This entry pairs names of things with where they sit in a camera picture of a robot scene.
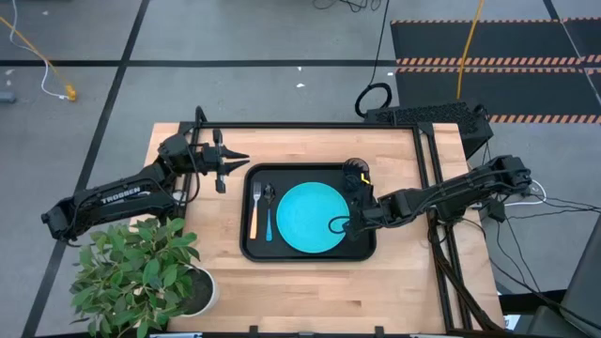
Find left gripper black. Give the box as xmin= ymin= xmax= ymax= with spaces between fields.
xmin=187 ymin=129 xmax=251 ymax=194

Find fork with wooden handle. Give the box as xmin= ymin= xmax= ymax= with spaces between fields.
xmin=249 ymin=181 xmax=262 ymax=241

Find dark grey furniture piece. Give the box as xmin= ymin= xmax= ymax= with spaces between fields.
xmin=525 ymin=215 xmax=601 ymax=338

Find black aluminium table frame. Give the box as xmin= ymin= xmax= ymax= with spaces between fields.
xmin=171 ymin=105 xmax=503 ymax=332

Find black mat with hazard stripes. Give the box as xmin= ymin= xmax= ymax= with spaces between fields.
xmin=389 ymin=17 xmax=601 ymax=125

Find black spoon with teal handle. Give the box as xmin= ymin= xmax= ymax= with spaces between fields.
xmin=263 ymin=182 xmax=277 ymax=243

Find black perforated computer case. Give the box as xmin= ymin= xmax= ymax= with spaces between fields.
xmin=363 ymin=100 xmax=495 ymax=161

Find black cable bundle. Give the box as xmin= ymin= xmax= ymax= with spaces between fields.
xmin=424 ymin=209 xmax=501 ymax=332

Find white floor cable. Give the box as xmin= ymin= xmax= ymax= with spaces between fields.
xmin=8 ymin=0 xmax=69 ymax=101

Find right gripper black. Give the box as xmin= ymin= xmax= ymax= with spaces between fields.
xmin=345 ymin=185 xmax=384 ymax=243

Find teal round plate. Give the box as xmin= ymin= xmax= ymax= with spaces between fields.
xmin=275 ymin=181 xmax=352 ymax=255

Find yellow cable with plug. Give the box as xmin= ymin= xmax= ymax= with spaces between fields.
xmin=0 ymin=16 xmax=78 ymax=102

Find black plastic tray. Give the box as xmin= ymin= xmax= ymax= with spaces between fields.
xmin=239 ymin=161 xmax=378 ymax=263

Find black power adapter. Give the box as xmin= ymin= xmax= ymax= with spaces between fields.
xmin=486 ymin=200 xmax=508 ymax=223

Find black coiled floor cable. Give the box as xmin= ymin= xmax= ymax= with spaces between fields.
xmin=353 ymin=0 xmax=393 ymax=119

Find black camera cable loop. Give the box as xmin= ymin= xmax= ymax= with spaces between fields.
xmin=183 ymin=148 xmax=202 ymax=205
xmin=327 ymin=215 xmax=351 ymax=237

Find long yellow floor cable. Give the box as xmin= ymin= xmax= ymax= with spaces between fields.
xmin=455 ymin=0 xmax=485 ymax=102

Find green leafy plant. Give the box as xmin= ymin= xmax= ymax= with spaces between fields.
xmin=69 ymin=216 xmax=203 ymax=338

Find white plant pot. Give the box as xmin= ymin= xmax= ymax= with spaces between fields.
xmin=180 ymin=265 xmax=222 ymax=318

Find black cable tangle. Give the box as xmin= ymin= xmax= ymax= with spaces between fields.
xmin=311 ymin=0 xmax=382 ymax=14

